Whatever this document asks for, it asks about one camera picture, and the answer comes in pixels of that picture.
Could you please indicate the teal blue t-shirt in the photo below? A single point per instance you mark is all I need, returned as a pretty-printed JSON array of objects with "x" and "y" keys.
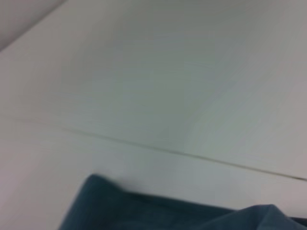
[{"x": 156, "y": 210}]

